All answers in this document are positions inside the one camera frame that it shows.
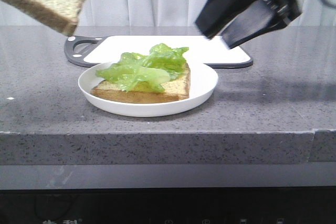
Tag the black appliance under counter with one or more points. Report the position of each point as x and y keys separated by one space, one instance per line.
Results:
x=168 y=205

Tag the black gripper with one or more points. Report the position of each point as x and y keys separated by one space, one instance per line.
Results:
x=252 y=18

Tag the white round plate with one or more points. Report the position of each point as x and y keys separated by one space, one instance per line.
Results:
x=203 y=82

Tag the white curtain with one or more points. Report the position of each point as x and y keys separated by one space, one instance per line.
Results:
x=160 y=13

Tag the green lettuce leaf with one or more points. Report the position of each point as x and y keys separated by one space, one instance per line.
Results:
x=161 y=65

